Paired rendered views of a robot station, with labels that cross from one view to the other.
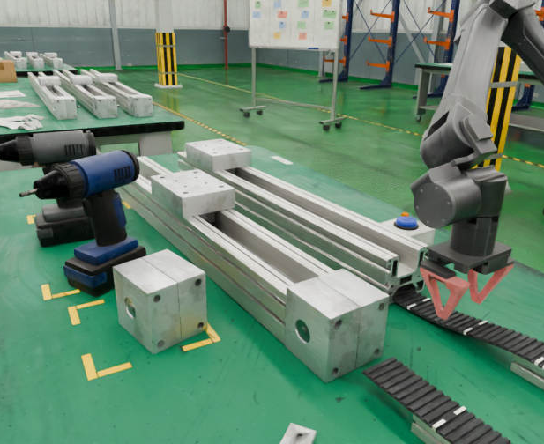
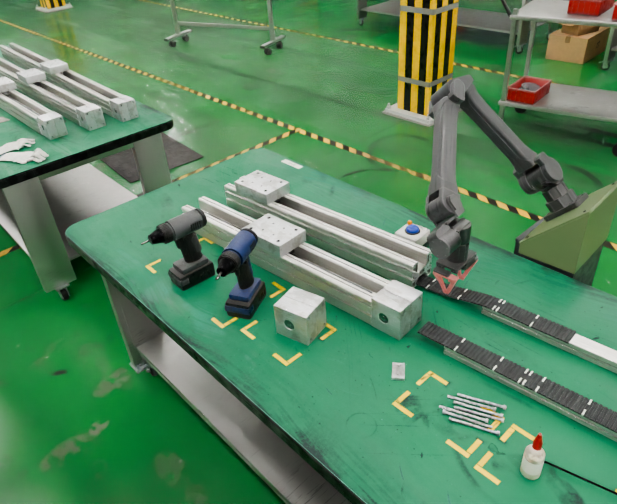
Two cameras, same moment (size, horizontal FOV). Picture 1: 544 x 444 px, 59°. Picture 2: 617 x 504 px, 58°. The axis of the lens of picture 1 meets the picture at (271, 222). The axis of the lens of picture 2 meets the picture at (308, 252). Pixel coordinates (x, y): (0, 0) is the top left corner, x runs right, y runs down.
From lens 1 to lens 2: 85 cm
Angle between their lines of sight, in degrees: 16
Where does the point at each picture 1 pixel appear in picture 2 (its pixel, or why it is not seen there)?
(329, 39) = not seen: outside the picture
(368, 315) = (414, 304)
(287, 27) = not seen: outside the picture
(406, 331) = (428, 302)
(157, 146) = (150, 146)
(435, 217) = (441, 253)
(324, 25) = not seen: outside the picture
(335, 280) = (393, 288)
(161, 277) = (305, 306)
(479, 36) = (446, 125)
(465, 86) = (444, 169)
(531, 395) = (491, 324)
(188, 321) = (319, 324)
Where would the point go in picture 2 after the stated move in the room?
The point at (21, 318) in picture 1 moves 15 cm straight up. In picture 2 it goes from (220, 342) to (210, 298)
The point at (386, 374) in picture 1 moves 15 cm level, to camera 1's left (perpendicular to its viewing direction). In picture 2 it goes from (428, 331) to (371, 343)
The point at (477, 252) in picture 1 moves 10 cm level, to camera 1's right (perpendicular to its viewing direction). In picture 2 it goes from (460, 261) to (496, 253)
